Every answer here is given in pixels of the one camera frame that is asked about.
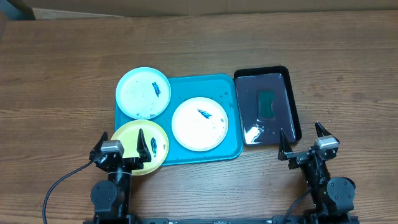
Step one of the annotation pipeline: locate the green scrubbing sponge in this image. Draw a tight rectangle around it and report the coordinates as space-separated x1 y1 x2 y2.
257 90 275 120

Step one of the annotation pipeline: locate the white plate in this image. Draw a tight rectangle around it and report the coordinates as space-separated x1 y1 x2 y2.
172 97 229 152

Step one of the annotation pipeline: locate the black water tray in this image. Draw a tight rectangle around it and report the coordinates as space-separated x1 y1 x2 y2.
234 65 302 146

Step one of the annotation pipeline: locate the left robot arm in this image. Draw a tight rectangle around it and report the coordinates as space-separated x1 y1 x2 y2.
89 129 152 224

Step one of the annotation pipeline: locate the teal plastic tray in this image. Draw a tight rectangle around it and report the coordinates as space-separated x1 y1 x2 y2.
115 74 243 166

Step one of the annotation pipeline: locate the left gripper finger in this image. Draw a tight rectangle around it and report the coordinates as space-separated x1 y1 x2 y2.
91 131 108 153
136 128 152 162

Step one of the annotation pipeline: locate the light blue plate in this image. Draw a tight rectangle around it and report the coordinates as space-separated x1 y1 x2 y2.
115 67 171 119

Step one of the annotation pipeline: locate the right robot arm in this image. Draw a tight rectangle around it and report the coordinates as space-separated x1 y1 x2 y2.
278 122 359 223

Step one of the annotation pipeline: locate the yellow plate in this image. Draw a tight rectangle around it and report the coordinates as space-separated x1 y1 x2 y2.
111 120 169 176

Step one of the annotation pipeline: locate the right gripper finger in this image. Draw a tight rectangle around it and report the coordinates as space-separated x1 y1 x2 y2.
315 121 340 142
278 128 293 161

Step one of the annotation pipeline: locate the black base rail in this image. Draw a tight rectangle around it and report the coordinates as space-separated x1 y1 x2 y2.
83 214 360 224

